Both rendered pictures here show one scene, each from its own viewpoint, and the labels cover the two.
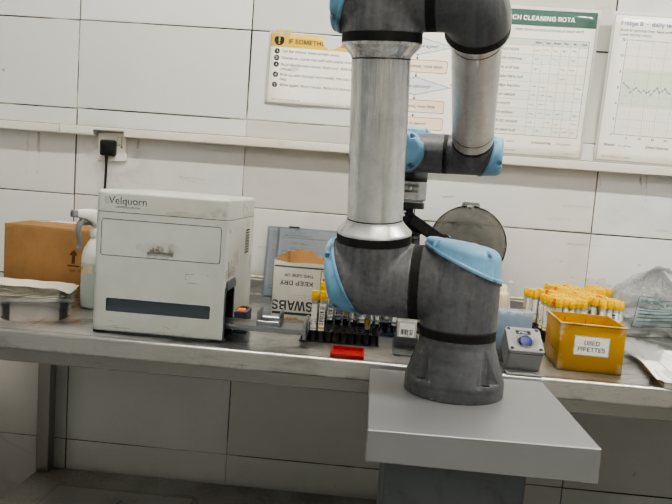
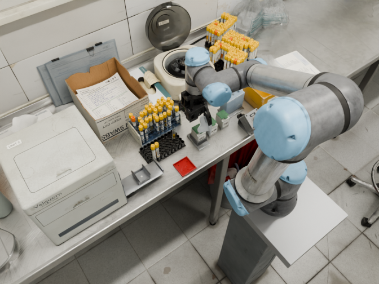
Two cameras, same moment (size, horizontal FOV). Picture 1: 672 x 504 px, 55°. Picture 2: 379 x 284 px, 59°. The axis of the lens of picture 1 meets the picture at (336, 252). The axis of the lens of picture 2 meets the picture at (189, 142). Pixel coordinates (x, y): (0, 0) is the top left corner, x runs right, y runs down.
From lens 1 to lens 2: 1.17 m
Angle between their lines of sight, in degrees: 58
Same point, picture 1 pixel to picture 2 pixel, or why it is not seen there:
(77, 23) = not seen: outside the picture
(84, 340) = (63, 257)
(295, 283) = (111, 123)
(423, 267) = (282, 189)
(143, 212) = (61, 197)
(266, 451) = not seen: hidden behind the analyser
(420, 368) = (272, 207)
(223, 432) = not seen: hidden behind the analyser
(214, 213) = (106, 169)
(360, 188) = (263, 189)
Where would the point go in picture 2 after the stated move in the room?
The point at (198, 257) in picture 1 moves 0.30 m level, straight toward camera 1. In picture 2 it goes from (104, 189) to (176, 247)
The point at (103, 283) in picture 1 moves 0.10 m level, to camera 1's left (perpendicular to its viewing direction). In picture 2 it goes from (53, 232) to (22, 252)
